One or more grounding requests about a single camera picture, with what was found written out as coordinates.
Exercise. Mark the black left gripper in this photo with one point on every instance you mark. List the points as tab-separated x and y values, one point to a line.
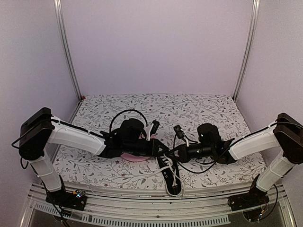
154	149

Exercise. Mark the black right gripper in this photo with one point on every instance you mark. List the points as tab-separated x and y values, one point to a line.
183	155

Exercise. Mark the black white canvas sneaker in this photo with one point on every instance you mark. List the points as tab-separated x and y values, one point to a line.
170	172

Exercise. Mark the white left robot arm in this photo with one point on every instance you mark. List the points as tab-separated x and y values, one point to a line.
43	128

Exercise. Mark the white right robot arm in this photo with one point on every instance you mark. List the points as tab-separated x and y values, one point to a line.
284	136

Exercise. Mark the floral patterned table mat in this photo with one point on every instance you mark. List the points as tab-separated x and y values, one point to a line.
98	112

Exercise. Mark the pink plastic plate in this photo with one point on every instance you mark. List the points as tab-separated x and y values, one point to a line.
135	158

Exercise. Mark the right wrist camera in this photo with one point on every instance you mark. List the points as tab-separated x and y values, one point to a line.
180	134

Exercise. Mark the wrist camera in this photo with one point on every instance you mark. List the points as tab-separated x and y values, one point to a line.
152	129
180	134

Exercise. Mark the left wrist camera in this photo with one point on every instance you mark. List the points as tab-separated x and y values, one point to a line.
152	129

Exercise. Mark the aluminium front rail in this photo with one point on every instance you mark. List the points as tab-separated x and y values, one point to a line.
202	207

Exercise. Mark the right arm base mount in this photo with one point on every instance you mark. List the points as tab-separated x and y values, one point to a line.
247	200

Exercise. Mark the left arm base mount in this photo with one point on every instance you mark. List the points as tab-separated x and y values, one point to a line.
72	200

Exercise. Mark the right aluminium frame post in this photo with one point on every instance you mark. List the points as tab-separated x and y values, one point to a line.
248	47

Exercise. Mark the aluminium frame post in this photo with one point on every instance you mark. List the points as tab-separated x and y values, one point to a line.
66	49
248	47

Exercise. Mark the left aluminium frame post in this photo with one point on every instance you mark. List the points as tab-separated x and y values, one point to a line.
66	49

